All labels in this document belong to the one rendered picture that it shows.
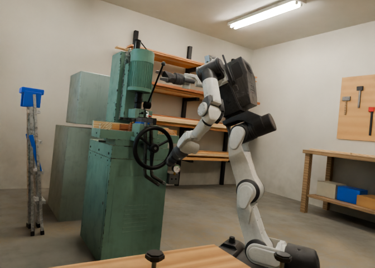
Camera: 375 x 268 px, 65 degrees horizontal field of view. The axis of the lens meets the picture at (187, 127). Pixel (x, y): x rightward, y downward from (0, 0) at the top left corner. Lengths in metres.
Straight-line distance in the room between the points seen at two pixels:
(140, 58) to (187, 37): 3.15
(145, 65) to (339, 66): 3.47
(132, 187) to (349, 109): 3.52
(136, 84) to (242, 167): 0.96
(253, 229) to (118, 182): 0.92
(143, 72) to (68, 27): 2.49
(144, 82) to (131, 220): 0.98
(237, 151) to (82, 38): 3.26
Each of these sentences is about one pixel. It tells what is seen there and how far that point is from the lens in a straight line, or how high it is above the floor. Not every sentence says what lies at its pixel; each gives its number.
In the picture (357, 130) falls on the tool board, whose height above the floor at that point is 1.18.
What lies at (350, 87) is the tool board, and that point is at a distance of 4.87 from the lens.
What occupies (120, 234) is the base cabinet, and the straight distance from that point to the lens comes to 2.20.
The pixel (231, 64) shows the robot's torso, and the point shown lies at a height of 1.37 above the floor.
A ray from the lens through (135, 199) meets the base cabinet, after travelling 2.16.
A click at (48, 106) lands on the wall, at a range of 4.37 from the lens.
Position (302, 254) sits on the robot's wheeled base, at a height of 0.33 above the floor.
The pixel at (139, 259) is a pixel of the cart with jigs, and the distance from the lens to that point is 1.02.
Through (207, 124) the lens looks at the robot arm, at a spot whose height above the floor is 0.99.
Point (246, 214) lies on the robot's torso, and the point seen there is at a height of 0.49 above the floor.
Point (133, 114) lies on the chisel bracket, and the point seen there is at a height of 1.02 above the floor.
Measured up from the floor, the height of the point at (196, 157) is 0.54.
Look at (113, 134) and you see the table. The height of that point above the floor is 0.87.
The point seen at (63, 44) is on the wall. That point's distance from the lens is 4.50.
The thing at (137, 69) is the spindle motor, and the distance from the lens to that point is 2.22.
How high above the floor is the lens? 0.94
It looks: 1 degrees up
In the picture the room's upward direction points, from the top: 6 degrees clockwise
